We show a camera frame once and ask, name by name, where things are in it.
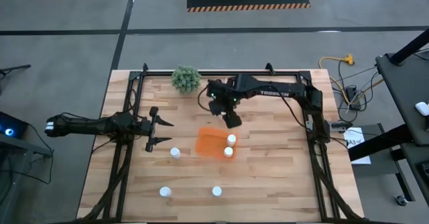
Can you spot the black computer with blue light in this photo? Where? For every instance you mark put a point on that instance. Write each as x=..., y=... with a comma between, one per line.
x=15, y=125

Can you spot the black desk leg frame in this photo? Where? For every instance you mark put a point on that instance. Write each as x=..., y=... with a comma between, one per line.
x=378, y=141

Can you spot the green artificial plant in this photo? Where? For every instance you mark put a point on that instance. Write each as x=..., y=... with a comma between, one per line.
x=186, y=80

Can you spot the black tripod leg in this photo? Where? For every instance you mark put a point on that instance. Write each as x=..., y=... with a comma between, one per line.
x=16, y=67

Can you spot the dark grey side table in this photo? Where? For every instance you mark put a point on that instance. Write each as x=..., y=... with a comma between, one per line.
x=20, y=147

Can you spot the black caster wheel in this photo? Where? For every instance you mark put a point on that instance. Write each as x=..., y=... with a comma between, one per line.
x=401, y=200

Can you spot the orange translucent plastic basket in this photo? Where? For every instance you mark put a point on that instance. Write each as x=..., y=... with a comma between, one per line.
x=211, y=141

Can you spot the black desk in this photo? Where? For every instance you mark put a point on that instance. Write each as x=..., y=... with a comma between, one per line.
x=405, y=93

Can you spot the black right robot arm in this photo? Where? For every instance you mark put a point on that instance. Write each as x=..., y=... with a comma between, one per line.
x=275, y=89

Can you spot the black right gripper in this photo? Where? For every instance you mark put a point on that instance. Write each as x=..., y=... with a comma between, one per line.
x=219, y=106

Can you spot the black table rig frame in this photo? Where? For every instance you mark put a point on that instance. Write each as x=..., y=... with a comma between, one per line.
x=154, y=73

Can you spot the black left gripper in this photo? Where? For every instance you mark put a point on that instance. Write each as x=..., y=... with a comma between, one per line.
x=152, y=130

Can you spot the white pill bottle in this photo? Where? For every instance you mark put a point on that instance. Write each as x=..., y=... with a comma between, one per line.
x=175, y=153
x=165, y=192
x=216, y=191
x=228, y=152
x=231, y=139

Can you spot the black power strip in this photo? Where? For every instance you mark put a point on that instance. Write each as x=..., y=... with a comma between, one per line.
x=352, y=93

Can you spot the black pole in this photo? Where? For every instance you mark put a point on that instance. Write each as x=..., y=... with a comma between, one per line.
x=410, y=48

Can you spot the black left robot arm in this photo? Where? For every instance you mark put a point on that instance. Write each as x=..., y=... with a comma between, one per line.
x=87, y=125

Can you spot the small white case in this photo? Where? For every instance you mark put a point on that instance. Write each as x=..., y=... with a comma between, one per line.
x=422, y=108

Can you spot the white paper sheet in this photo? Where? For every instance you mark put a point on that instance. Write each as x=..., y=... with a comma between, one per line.
x=360, y=150

